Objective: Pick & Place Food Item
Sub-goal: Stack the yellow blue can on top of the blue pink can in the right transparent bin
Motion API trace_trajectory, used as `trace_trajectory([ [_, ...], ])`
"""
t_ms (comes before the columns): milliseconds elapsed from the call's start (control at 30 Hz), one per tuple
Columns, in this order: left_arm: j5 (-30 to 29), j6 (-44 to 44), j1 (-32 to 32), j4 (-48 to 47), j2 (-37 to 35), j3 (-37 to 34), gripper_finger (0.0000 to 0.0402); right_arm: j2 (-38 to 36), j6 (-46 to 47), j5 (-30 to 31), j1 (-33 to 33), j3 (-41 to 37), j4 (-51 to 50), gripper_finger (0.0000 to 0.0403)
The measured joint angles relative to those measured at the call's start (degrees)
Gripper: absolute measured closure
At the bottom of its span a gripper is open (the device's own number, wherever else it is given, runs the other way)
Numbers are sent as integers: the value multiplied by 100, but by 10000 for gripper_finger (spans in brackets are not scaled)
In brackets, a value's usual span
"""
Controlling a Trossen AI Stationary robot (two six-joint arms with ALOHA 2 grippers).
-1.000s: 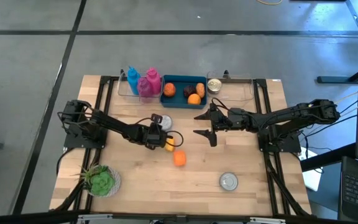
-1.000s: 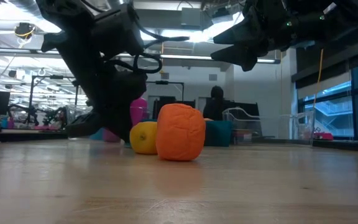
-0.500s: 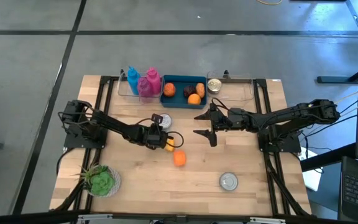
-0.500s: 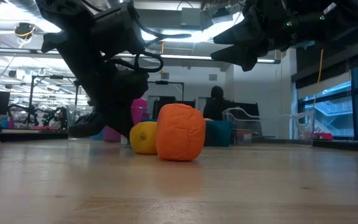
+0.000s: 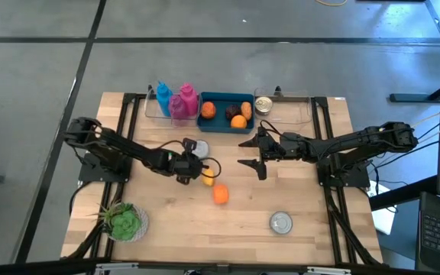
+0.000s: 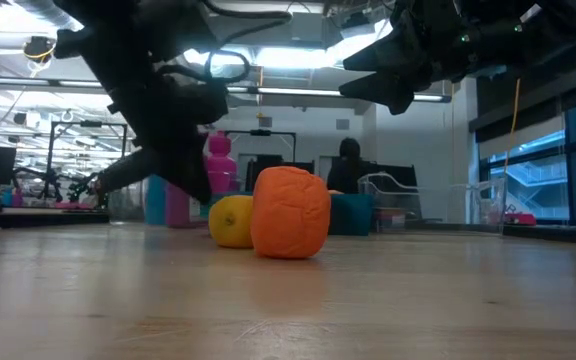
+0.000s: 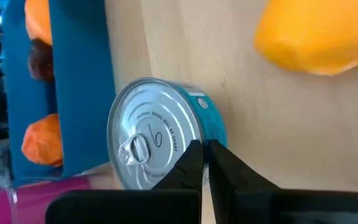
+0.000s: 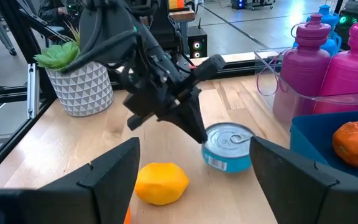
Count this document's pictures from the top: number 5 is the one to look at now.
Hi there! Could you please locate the yellow toy lemon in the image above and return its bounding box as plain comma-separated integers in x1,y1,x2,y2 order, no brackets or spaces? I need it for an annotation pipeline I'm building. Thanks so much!
201,167,216,187

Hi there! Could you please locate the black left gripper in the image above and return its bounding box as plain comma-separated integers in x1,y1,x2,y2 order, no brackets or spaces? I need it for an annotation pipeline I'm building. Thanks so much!
161,137,206,186

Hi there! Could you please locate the tan cable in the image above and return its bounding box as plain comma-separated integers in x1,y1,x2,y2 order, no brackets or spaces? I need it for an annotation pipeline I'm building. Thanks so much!
410,112,440,128

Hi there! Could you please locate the tin can with blue label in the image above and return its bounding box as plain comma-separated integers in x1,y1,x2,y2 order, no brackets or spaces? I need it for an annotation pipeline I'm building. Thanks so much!
192,139,211,160
268,211,294,235
254,95,274,116

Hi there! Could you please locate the magenta squeeze bottle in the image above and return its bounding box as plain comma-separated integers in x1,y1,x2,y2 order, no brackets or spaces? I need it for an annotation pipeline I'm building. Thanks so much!
168,94,189,127

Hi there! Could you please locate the potted green succulent plant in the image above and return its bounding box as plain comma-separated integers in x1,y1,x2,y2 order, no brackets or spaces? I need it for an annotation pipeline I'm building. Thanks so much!
89,200,151,243

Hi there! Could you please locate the bright pink squeeze bottle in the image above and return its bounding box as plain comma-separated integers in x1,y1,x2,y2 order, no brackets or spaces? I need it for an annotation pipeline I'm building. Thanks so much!
179,82,199,118

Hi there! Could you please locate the black metal rig frame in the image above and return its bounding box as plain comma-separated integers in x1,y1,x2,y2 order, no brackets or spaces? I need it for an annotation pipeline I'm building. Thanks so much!
61,86,383,275

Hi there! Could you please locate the dark brown toy food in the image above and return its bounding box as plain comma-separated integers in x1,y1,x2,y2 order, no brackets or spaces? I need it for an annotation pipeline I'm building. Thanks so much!
225,104,242,120

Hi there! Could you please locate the yellow floor cable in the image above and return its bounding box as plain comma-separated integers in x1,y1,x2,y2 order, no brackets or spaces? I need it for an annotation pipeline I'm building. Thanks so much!
314,0,348,8

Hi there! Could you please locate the round orange toy fruit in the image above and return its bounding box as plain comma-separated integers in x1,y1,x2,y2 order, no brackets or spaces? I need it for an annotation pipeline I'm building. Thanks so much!
230,114,248,130

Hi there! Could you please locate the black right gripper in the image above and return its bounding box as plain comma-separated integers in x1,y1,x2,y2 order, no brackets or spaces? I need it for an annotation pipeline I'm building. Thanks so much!
237,126,315,182

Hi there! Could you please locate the orange oblong toy vegetable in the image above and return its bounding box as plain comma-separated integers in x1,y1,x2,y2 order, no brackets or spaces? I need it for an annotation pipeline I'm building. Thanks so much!
240,101,253,121

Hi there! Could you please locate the black table foot bar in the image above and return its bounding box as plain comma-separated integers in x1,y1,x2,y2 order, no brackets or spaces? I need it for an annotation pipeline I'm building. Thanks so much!
368,174,440,212
390,71,440,103

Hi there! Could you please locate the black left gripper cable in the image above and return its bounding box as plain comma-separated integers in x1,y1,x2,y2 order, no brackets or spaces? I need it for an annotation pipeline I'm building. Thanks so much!
157,137,223,180

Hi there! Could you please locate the blue squeeze bottle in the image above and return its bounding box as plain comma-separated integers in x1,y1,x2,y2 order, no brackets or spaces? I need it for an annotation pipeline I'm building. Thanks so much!
155,80,174,118

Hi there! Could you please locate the teal plastic bin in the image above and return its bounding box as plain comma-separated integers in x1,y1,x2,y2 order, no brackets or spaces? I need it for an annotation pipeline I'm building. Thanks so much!
196,91,255,134

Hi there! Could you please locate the reddish orange toy fruit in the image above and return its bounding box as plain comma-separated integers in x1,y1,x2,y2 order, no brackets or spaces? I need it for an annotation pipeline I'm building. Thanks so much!
200,101,218,120

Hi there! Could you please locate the orange soft cube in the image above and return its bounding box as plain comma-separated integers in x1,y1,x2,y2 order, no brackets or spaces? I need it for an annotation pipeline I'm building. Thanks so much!
212,184,230,205

